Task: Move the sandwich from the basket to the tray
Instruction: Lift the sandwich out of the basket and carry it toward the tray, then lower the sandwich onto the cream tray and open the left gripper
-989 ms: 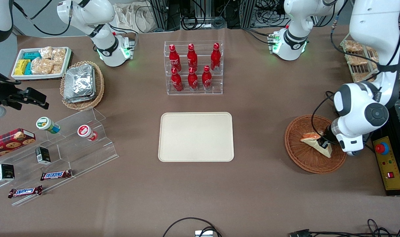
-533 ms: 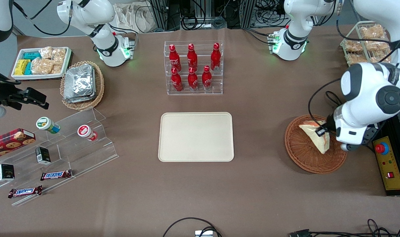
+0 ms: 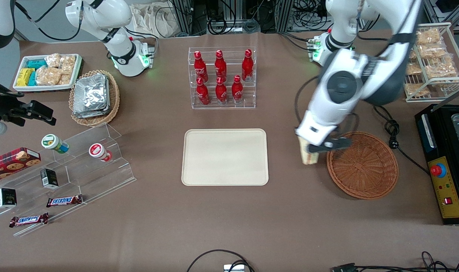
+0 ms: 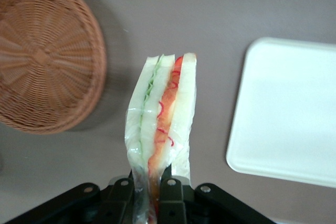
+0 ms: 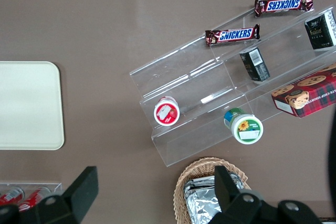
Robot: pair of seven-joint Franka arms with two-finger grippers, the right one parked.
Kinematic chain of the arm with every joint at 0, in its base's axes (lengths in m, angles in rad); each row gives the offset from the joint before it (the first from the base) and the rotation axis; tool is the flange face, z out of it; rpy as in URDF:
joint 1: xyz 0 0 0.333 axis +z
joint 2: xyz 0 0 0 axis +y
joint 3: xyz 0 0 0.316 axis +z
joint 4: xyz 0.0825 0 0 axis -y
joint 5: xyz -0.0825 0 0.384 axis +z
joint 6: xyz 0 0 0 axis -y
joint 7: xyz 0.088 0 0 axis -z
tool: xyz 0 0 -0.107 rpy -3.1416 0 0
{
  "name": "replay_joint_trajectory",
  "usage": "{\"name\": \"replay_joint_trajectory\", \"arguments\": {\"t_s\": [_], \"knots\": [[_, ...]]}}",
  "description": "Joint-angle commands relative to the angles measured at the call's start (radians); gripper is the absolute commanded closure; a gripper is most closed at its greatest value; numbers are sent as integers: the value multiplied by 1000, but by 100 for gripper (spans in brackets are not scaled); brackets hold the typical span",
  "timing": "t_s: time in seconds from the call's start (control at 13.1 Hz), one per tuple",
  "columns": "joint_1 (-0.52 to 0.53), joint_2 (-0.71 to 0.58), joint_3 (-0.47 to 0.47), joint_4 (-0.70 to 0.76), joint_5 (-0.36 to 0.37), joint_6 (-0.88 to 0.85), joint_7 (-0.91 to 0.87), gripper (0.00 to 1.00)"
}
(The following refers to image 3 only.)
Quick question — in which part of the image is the triangular sandwich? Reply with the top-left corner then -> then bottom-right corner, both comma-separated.
298,137 -> 321,166

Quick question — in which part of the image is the white rectangular snack tray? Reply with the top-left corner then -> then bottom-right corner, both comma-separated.
13,54 -> 83,93

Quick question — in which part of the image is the brown wicker basket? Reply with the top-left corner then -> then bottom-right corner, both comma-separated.
326,131 -> 399,200

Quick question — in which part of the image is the light wicker basket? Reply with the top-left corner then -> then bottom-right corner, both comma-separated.
69,70 -> 121,127

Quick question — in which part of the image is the beige plastic tray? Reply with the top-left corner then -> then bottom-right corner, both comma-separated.
182,128 -> 269,187

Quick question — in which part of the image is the green lid cup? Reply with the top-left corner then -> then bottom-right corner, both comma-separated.
41,134 -> 70,154

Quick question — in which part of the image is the yellow snack packet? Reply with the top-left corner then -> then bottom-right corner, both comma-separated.
17,68 -> 36,87

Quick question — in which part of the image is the red cookie box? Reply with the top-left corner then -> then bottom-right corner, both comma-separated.
0,147 -> 42,185

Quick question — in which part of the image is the silver foil packet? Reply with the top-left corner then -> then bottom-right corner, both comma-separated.
74,74 -> 108,114
73,76 -> 111,119

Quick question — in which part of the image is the small black box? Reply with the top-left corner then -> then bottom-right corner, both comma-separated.
40,168 -> 59,190
0,188 -> 17,209

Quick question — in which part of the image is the red lid cup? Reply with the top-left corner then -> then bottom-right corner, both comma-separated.
88,143 -> 113,162

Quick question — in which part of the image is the clear acrylic bottle rack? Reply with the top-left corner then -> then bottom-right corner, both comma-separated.
188,46 -> 257,110

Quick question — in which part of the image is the red cola bottle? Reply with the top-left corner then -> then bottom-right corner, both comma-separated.
241,49 -> 254,82
193,51 -> 209,82
196,77 -> 210,106
215,50 -> 227,81
232,75 -> 244,104
215,77 -> 228,105

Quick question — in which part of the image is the clear acrylic stepped shelf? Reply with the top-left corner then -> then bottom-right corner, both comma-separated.
0,123 -> 137,237

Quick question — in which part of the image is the brown snickers bar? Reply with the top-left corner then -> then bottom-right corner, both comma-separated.
46,195 -> 83,208
9,213 -> 49,228

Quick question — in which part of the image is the red emergency stop button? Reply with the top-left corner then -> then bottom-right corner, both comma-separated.
430,163 -> 447,178

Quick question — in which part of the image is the black yellow control box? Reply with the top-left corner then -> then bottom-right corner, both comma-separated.
414,104 -> 459,226

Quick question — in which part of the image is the yellow control panel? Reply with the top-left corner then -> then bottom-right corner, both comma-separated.
427,156 -> 459,220

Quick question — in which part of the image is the white cloth bag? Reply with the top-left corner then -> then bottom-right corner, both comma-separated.
129,2 -> 178,39

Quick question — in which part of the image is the black knotted power cable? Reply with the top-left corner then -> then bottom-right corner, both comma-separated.
373,105 -> 431,175

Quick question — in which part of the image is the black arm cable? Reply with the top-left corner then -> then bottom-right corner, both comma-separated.
15,0 -> 83,42

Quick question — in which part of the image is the white wire rack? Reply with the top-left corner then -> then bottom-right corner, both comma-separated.
403,22 -> 459,104

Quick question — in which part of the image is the black cable with connector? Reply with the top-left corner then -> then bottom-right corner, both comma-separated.
331,251 -> 459,272

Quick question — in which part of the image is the black looped cable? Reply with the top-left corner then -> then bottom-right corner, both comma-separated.
186,249 -> 255,272

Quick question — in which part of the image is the aluminium frame rack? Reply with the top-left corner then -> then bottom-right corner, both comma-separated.
170,0 -> 330,35

